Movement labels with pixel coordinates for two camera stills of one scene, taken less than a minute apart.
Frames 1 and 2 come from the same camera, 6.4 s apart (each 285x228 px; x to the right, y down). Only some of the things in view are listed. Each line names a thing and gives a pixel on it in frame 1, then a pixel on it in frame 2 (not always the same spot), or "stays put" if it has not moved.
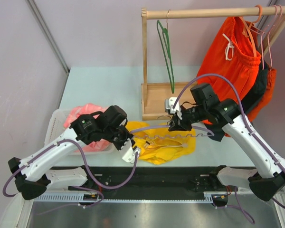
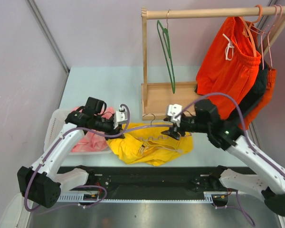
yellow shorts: x=158 y=145 stays put
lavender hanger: x=211 y=134 to x=149 y=126
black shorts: x=252 y=99 stays put
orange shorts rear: x=271 y=76 stays put
